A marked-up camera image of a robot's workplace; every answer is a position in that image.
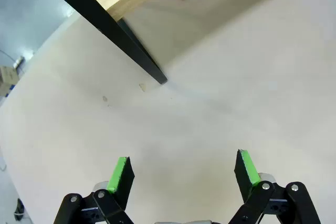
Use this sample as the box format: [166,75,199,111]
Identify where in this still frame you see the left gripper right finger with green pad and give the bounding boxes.
[228,149,322,224]

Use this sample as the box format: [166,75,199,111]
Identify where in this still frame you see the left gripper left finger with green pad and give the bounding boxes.
[54,156,136,224]

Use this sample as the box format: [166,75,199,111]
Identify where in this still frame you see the black metal wooden two-tier shelf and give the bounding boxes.
[33,0,194,86]

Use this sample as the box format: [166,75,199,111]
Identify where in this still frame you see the closed cardboard box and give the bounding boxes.
[0,65,20,97]

